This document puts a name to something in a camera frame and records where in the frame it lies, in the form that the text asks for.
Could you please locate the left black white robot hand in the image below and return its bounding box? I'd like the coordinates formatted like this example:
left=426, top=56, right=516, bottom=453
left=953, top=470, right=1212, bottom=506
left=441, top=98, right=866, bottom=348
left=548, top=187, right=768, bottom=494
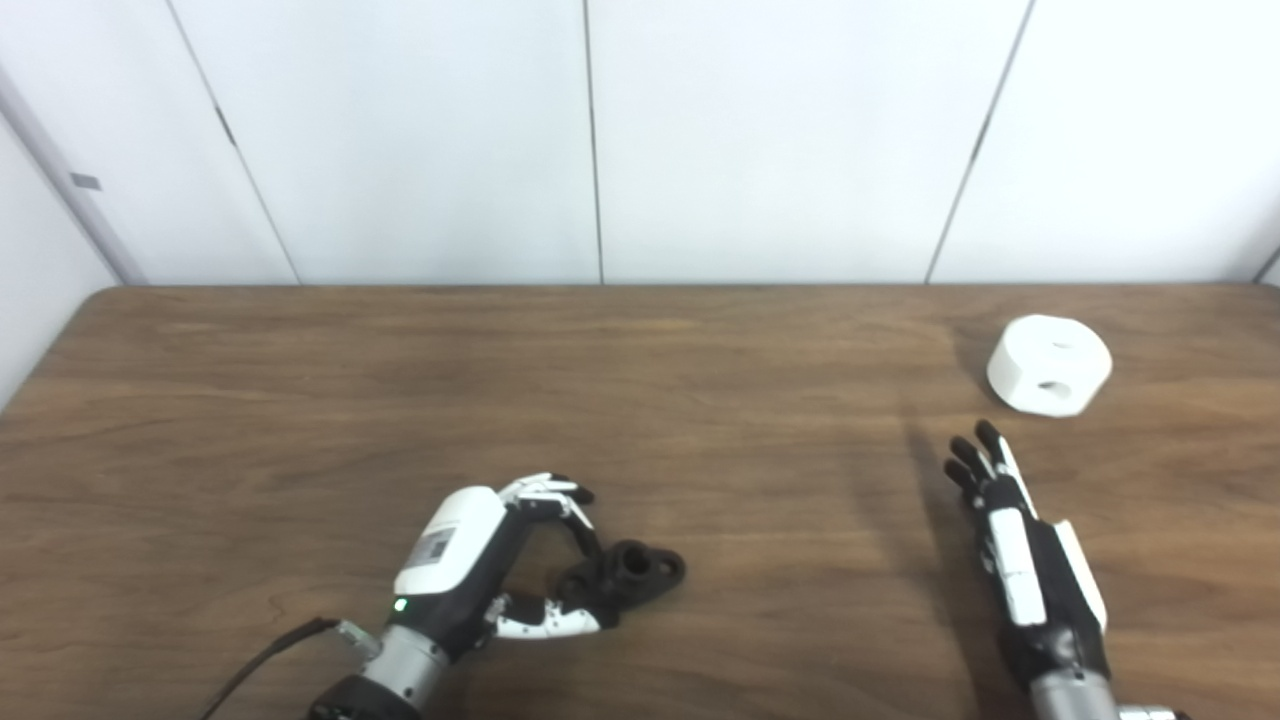
left=392, top=473, right=606, bottom=661

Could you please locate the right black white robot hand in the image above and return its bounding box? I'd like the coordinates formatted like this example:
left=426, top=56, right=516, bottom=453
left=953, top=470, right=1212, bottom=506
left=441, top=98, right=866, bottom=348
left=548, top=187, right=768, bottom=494
left=943, top=419, right=1111, bottom=691

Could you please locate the black flanged holder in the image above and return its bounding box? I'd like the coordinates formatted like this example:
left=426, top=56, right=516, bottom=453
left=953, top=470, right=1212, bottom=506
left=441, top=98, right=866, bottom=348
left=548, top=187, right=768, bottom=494
left=555, top=540, right=687, bottom=631

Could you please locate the round white piece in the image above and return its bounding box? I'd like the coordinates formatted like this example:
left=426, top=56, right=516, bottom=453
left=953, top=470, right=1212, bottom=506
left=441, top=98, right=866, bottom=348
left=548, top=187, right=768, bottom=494
left=986, top=314, right=1114, bottom=418

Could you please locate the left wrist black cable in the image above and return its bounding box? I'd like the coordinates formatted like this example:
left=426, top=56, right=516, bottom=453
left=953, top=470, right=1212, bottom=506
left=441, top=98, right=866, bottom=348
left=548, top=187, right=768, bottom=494
left=200, top=617, right=383, bottom=720

